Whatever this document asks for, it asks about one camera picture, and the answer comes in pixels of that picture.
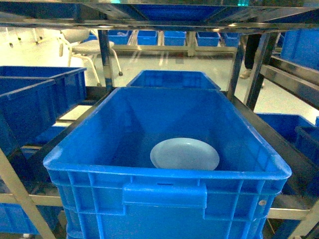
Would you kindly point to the blue crate left shelf back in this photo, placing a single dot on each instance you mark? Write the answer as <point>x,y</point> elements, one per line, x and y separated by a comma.
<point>69,88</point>

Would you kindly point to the steel shelf frame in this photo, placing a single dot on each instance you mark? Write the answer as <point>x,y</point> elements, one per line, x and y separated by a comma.
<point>245,16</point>

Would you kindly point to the blue crate behind on shelf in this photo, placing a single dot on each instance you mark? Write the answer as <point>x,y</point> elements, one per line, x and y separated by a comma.
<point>173,79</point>

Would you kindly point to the white office chair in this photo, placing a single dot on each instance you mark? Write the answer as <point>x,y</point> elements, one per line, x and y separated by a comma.
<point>77,47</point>

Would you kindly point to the blue crate left shelf front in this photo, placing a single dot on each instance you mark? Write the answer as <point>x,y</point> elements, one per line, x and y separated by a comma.
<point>26,110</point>

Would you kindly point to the light blue oval tray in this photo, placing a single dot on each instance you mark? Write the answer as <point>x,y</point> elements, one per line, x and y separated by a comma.
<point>184,153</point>

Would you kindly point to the blue crate shelf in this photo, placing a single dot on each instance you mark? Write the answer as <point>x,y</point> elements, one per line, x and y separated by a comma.
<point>298,131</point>
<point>69,88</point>
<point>26,110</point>

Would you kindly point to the blue crate right shelf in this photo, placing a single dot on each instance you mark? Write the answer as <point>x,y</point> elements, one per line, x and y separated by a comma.
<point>298,131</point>

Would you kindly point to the blue crate lower left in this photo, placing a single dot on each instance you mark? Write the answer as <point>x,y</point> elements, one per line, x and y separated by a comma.
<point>13,218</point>

